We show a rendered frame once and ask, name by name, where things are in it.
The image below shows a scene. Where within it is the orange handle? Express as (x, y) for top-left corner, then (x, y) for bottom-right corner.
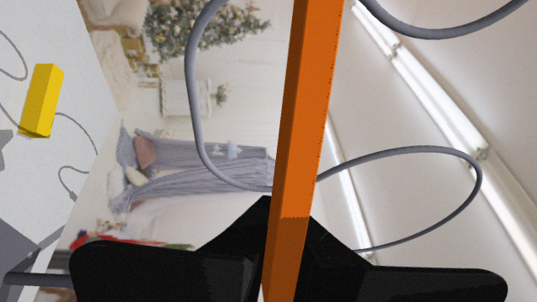
(261, 0), (345, 302)

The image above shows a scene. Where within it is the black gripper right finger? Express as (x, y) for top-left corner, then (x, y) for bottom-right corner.
(294, 216), (508, 302)

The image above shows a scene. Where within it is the yellow rectangular block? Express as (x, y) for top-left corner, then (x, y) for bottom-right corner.
(18, 63), (65, 138)

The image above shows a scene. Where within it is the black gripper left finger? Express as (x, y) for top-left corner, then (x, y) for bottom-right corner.
(69, 195), (271, 302)

